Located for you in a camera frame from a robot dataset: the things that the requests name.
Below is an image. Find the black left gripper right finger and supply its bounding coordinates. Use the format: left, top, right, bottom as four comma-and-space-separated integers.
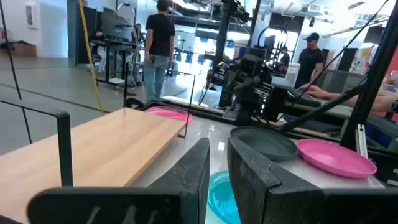
227, 136, 398, 224

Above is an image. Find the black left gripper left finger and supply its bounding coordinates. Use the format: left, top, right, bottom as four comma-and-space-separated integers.
27, 138, 211, 224

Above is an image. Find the translucent cyan plate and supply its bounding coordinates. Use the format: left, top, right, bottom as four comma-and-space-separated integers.
206, 170, 242, 224

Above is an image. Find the dark grey plate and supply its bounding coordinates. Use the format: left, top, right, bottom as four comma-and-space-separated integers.
229, 126, 299, 162

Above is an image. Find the small translucent pink plate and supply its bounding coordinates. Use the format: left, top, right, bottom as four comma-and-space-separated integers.
146, 105, 193, 123

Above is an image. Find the large magenta plate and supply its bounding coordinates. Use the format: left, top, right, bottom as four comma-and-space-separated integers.
295, 139, 378, 179

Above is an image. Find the person's forearm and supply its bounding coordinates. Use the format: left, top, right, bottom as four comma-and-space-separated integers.
326, 90, 398, 113

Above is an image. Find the black vertical pole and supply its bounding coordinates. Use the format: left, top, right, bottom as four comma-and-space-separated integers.
213, 0, 236, 65

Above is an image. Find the person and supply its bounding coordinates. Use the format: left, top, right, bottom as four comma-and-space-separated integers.
294, 32, 326, 90
142, 0, 177, 102
90, 29, 108, 75

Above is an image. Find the person's hand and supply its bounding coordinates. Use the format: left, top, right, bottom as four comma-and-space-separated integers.
306, 84, 330, 100

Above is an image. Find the grey desk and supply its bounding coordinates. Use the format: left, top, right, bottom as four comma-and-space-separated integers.
279, 83, 398, 131

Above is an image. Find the black workstation table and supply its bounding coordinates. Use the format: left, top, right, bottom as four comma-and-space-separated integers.
90, 2, 139, 85

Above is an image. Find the cardboard box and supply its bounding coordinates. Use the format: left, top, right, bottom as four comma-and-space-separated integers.
0, 40, 37, 57

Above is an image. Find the wooden shelf with black frame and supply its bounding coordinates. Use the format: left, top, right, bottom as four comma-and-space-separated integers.
0, 61, 197, 224

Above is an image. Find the thin black cable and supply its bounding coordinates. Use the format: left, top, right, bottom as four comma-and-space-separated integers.
0, 0, 32, 144
275, 0, 391, 123

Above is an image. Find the black metal table frame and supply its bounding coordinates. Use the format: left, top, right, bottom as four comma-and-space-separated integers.
276, 0, 398, 187

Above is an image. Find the yellow cable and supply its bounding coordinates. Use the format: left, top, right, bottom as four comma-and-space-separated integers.
77, 0, 105, 116

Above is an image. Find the white wall box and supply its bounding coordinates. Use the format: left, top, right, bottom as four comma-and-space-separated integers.
24, 2, 39, 30

